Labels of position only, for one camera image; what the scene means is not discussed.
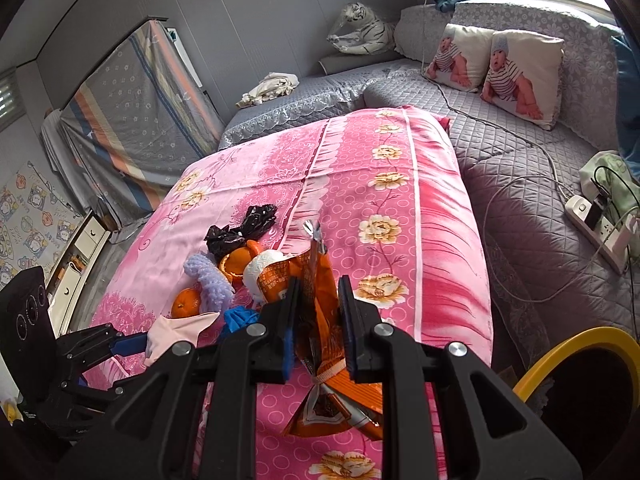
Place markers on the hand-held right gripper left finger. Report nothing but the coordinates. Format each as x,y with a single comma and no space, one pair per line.
292,330

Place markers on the striped floral sheet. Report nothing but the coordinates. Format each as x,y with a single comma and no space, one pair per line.
140,110

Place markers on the white hanging cloth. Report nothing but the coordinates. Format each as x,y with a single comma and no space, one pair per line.
60,160

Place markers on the crumpled cream cloth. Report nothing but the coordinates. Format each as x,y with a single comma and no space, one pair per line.
270,89

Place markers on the white power strip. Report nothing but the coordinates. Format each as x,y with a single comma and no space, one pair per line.
582,215

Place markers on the yellow rim trash bin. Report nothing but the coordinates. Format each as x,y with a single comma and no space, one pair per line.
600,400

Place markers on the white tiger plush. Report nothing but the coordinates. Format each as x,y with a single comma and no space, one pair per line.
365,30

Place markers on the purple fuzzy scrunchie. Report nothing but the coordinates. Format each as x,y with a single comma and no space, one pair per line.
210,280

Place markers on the pink cloth piece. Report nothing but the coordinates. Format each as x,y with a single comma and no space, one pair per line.
175,332

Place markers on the small black plastic bag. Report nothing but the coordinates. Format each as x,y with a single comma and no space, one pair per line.
240,232

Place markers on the white window blind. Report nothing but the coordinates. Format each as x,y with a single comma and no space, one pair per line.
10,100

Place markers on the grey bolster pillow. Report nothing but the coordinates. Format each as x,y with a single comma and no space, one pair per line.
345,62

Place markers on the orange peel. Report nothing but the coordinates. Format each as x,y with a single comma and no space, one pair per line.
237,260

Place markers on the blue cloth scrap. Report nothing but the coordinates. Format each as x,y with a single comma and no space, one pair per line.
240,320

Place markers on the baby print pillow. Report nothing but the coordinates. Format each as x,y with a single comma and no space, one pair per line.
460,57
525,80

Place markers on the pale green cloth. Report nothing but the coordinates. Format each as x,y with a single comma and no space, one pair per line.
617,180

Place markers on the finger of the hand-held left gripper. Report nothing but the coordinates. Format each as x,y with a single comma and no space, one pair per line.
90,392
130,346

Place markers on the orange snack bag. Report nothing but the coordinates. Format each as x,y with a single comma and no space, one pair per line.
320,310

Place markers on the mandarin orange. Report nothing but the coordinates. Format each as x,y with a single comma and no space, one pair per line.
186,304

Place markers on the white tissue paper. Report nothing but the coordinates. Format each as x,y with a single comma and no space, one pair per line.
260,270

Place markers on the cartoon wall sheet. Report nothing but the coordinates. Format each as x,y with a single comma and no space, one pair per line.
35,220

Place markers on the pink floral blanket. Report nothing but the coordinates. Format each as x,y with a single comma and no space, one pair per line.
400,185

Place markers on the long blue curtain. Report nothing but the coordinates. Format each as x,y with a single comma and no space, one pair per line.
627,110

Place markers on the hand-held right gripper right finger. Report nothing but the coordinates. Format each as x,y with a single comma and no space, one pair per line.
350,330

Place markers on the white cabinet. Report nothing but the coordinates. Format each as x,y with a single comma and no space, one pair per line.
90,237

